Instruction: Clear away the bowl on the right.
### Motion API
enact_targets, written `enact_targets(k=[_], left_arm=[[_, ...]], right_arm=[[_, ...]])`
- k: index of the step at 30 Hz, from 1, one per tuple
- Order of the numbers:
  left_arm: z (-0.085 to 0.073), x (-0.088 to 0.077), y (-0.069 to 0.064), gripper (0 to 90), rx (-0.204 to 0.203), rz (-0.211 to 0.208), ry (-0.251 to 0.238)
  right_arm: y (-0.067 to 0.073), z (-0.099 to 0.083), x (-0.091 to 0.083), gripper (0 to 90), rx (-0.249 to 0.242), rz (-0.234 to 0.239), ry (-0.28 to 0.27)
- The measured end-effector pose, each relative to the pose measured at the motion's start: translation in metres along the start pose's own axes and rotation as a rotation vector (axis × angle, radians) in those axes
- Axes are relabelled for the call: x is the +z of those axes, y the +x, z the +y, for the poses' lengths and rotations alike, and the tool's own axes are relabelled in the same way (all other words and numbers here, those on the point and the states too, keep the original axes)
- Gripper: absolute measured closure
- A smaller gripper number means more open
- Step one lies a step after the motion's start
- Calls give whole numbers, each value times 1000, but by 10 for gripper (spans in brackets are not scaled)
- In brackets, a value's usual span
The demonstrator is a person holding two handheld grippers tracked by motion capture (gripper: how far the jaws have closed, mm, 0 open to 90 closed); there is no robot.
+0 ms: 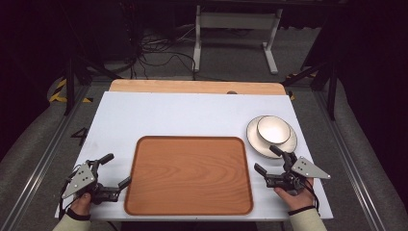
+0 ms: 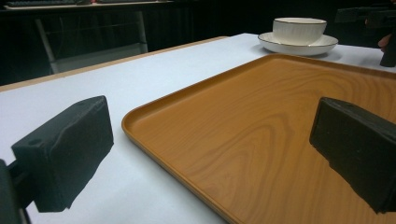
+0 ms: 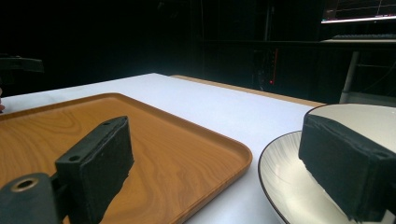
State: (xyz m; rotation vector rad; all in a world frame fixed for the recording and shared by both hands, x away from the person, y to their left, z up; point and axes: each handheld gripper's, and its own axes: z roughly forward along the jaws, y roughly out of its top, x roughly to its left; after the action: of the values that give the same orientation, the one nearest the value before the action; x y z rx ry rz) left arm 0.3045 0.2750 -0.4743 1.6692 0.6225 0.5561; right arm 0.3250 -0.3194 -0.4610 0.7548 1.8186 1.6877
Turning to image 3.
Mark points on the dark keyboard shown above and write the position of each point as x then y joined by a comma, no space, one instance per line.
364,36

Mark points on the desk with metal leg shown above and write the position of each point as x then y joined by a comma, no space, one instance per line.
350,74

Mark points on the white plate with dark rim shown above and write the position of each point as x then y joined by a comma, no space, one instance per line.
364,121
286,180

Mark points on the wooden tray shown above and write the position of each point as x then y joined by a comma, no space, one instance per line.
174,155

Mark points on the computer monitor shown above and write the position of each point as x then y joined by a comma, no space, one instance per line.
358,11

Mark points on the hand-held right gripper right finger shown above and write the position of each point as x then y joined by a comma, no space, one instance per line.
345,168

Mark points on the dark computer tower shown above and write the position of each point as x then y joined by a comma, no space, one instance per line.
267,67

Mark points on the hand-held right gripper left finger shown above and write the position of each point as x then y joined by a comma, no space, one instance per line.
93,168

